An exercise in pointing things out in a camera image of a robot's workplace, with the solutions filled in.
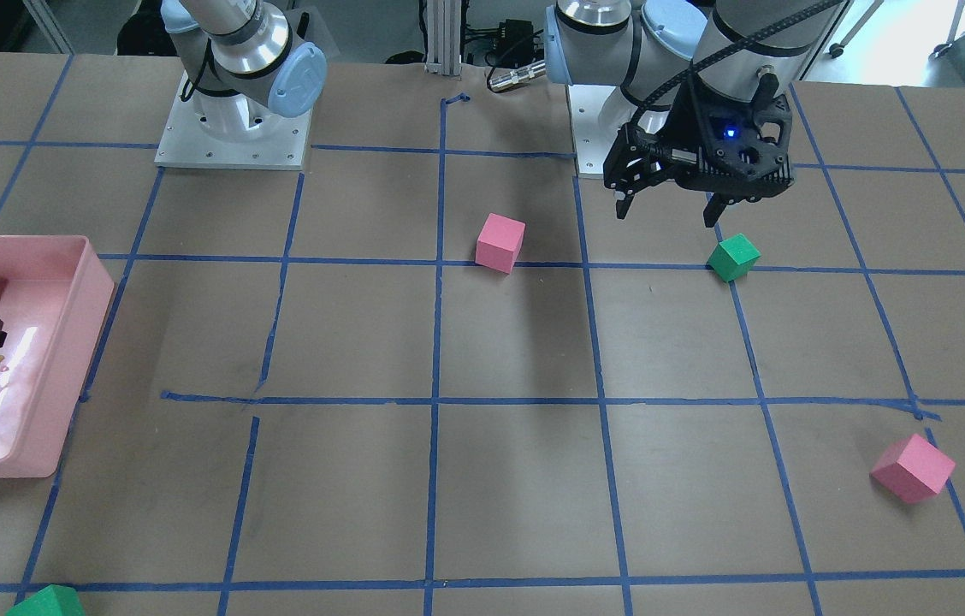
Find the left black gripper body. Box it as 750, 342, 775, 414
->
603, 73, 795, 202

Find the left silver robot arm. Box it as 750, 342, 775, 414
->
542, 1, 841, 228

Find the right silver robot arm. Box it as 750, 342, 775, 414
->
0, 1, 327, 275

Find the green cube far side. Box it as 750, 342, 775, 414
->
706, 234, 761, 283

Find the pink plastic bin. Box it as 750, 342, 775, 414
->
0, 235, 115, 478

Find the pink cube near centre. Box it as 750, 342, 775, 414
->
474, 213, 526, 275

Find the green cube near bin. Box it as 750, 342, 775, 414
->
6, 584, 86, 616

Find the pink cube far corner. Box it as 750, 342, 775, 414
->
870, 434, 956, 504

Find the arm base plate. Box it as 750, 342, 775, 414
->
154, 74, 313, 172
567, 85, 636, 180

